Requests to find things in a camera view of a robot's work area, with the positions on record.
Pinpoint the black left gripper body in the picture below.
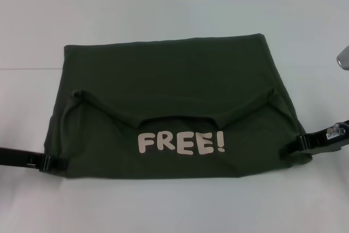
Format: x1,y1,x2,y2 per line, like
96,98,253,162
0,146,47,171

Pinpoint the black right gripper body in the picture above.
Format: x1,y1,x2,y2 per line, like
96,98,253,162
302,120,349,151

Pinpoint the dark green shirt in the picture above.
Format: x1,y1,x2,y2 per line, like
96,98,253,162
39,33,342,182

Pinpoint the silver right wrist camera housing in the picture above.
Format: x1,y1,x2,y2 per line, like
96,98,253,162
335,43,349,71

